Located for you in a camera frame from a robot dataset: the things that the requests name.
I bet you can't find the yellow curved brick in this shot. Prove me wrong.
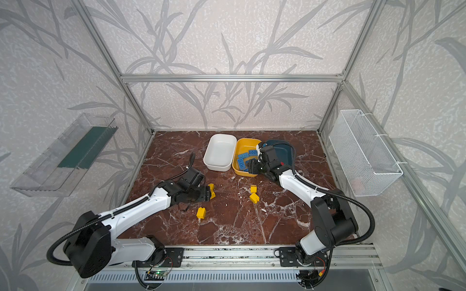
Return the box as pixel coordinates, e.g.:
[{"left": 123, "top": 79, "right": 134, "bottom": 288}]
[{"left": 208, "top": 183, "right": 216, "bottom": 200}]

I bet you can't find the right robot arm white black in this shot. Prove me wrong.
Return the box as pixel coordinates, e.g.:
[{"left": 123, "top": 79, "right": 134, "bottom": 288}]
[{"left": 248, "top": 141, "right": 376, "bottom": 264}]

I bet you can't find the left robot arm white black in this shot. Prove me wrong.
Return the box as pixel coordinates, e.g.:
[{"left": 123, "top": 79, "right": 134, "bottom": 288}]
[{"left": 46, "top": 154, "right": 211, "bottom": 278}]

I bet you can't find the dark teal plastic bin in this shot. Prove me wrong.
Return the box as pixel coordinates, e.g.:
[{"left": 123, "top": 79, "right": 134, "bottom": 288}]
[{"left": 264, "top": 139, "right": 293, "bottom": 166}]

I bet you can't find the yellow plastic bin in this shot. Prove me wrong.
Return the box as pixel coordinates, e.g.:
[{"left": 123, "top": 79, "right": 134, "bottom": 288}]
[{"left": 232, "top": 138, "right": 261, "bottom": 177}]

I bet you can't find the white plastic bin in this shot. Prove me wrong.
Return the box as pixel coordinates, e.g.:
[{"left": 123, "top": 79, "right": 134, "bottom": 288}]
[{"left": 203, "top": 133, "right": 237, "bottom": 172}]

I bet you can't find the right wiring bundle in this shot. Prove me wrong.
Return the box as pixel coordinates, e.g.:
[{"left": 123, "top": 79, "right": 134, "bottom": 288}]
[{"left": 296, "top": 258, "right": 327, "bottom": 288}]

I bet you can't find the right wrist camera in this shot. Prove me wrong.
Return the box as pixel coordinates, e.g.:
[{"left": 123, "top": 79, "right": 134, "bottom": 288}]
[{"left": 256, "top": 143, "right": 263, "bottom": 162}]

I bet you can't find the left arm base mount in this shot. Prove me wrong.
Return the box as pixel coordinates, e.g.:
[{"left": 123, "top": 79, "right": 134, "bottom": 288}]
[{"left": 132, "top": 247, "right": 184, "bottom": 268}]

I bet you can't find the left circuit board with wires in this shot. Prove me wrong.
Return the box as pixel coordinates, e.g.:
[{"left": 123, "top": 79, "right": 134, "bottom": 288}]
[{"left": 144, "top": 257, "right": 174, "bottom": 281}]

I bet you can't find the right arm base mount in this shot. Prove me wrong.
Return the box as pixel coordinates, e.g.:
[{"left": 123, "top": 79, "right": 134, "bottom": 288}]
[{"left": 274, "top": 246, "right": 328, "bottom": 268}]

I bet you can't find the white wire mesh basket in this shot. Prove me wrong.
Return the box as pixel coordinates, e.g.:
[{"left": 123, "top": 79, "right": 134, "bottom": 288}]
[{"left": 330, "top": 109, "right": 404, "bottom": 197}]

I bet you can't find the clear plastic wall shelf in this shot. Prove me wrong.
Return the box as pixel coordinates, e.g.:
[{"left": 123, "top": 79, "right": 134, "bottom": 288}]
[{"left": 10, "top": 113, "right": 118, "bottom": 197}]

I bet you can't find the aluminium front rail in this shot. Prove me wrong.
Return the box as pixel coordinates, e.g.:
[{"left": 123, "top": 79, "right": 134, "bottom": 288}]
[{"left": 75, "top": 244, "right": 383, "bottom": 272}]

